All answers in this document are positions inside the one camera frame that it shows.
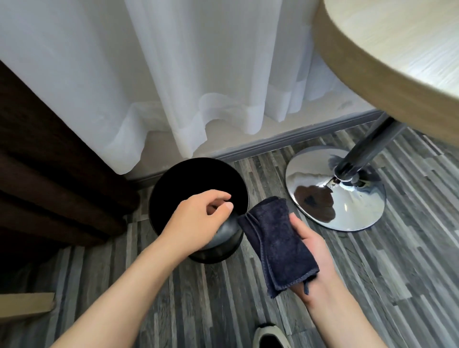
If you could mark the grey baseboard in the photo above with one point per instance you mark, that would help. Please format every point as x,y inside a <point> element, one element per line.
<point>272,138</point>

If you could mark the person's left thumb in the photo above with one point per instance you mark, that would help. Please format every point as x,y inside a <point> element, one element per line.
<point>225,211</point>

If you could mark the person's right forearm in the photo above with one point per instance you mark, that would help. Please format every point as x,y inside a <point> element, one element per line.
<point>344,315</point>

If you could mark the chrome table pole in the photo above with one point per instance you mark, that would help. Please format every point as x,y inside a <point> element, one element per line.
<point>369,147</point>

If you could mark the person's white shoe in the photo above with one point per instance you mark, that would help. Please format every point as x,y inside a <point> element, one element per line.
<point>270,337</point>

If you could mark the chrome round table base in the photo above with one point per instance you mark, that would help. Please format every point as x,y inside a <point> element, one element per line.
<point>333,193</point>

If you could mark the person's left forearm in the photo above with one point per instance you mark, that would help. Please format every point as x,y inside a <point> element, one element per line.
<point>123,297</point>

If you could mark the black round waste bin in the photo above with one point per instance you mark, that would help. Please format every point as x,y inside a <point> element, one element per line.
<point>199,193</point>

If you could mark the white sheer curtain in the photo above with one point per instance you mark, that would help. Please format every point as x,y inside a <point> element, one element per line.
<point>161,71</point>

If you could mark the person's right thumb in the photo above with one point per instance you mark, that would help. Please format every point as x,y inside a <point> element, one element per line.
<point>299,226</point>

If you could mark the person's right hand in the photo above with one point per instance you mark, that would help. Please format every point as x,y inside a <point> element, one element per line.
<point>313,258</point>

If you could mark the round wooden table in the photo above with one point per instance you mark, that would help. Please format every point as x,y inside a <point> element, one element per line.
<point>394,50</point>

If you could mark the person's left hand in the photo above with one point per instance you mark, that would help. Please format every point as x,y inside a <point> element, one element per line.
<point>192,218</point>

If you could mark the dark brown curtain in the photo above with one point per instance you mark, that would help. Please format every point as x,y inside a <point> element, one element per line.
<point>50,172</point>

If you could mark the light wooden board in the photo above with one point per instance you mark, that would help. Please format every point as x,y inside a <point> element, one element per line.
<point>25,305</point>

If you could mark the dark blue cloth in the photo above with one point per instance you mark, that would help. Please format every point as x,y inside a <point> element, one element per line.
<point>278,247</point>

